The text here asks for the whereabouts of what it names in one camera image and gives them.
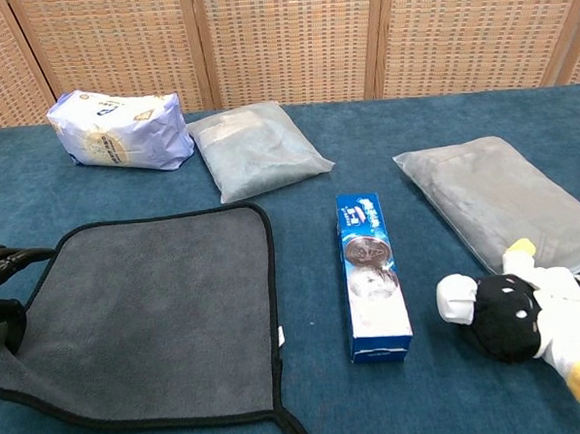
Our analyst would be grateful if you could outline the wooden rattan folding screen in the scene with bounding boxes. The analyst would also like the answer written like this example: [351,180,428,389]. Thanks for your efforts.
[0,0,580,131]

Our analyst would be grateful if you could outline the black and white plush toy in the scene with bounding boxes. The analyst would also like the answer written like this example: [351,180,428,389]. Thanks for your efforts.
[432,234,580,421]

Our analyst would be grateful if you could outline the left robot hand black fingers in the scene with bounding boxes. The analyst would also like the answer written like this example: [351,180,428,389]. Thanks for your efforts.
[0,240,64,391]

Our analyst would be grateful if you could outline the teal carpet table cover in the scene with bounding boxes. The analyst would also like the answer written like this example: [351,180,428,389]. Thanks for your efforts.
[0,83,580,434]

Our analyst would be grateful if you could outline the grey and green microfiber cloth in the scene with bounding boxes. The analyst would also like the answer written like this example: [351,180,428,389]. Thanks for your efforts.
[0,198,315,434]

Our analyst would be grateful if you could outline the frosted bag with grey towel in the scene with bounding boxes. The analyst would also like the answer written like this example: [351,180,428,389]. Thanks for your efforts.
[392,131,580,284]

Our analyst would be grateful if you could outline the white purple tissue pack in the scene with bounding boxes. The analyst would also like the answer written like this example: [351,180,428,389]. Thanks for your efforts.
[44,84,197,178]

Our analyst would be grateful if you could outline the frosted bag with blue-grey towel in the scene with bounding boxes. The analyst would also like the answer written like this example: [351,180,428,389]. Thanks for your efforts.
[185,98,338,207]

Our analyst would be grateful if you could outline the blue cookie box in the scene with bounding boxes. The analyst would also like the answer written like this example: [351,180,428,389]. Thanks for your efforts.
[334,189,415,366]

